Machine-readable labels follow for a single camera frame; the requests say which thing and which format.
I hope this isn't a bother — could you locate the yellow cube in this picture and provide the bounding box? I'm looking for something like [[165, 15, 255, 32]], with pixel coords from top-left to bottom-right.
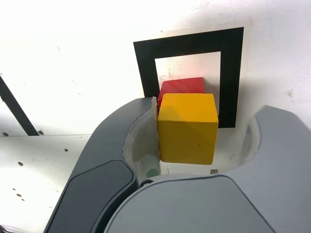
[[157, 93, 219, 165]]

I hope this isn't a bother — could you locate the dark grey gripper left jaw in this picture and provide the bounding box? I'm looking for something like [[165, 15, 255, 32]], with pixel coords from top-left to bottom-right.
[[44, 96, 161, 233]]

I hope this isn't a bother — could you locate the red cube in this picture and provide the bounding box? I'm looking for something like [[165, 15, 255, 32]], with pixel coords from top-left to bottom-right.
[[157, 77, 205, 107]]

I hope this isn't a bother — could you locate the black tape square outline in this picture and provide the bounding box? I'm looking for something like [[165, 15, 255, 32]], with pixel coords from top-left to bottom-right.
[[133, 27, 244, 129]]

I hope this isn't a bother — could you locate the black tape strip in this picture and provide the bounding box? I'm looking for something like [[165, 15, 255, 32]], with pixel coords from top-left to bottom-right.
[[0, 76, 40, 136]]

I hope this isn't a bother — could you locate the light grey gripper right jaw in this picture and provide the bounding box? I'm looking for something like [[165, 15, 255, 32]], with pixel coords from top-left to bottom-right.
[[99, 104, 311, 233]]

